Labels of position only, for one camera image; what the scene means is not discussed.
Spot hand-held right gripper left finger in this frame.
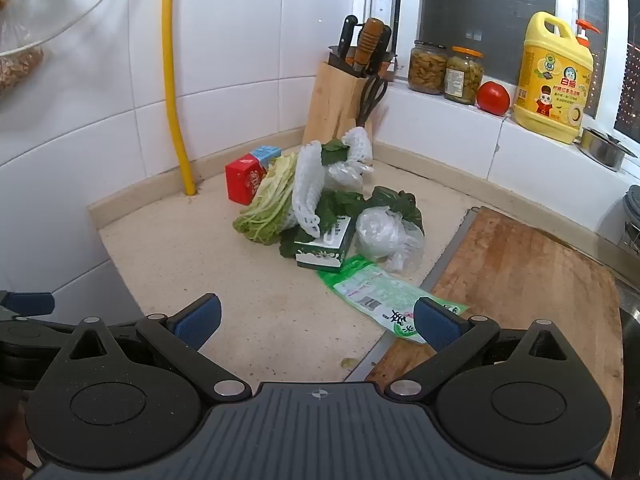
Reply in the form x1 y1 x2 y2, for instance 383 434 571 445
62 294 253 405

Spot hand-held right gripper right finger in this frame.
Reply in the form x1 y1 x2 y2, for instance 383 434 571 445
385 296 583 403

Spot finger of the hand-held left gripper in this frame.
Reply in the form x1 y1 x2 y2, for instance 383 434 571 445
0 291 56 322

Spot green snack packet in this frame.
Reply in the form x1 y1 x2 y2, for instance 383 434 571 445
317 255 471 346

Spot white plastic bag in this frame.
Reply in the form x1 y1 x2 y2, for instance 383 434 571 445
355 206 426 275

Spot napa cabbage leaves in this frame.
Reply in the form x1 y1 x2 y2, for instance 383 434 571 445
232 152 301 246

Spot green white milk carton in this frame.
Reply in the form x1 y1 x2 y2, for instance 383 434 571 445
295 214 353 273

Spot wooden cutting board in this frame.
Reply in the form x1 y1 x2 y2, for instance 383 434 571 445
365 206 626 476

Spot red drink carton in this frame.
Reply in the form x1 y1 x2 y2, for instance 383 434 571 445
225 156 273 206

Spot black scissors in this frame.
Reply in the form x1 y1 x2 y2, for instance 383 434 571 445
356 74 390 127

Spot red tomato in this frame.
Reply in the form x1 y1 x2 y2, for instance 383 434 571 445
476 81 511 117

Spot hanging clear bag of nuts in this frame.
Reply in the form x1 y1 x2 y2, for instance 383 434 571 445
0 0 123 98

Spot steel bowl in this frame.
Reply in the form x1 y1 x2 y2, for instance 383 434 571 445
575 126 640 173

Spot glass jar orange lid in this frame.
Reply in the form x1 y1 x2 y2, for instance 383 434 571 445
444 46 485 106

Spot wooden knife block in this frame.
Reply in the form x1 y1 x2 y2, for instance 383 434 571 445
302 45 397 148

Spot glass jar of pickles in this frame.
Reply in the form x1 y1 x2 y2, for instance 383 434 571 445
407 40 448 95

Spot yellow detergent bottle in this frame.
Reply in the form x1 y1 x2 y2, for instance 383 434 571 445
512 11 601 145

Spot yellow pipe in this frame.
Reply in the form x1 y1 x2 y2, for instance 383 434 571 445
160 0 199 197

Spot wooden handle knife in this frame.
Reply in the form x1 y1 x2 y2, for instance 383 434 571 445
352 17 385 73

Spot black handle knife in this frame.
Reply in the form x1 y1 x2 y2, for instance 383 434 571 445
338 15 359 58

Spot window with white frame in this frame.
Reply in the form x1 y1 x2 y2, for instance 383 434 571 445
352 0 640 126

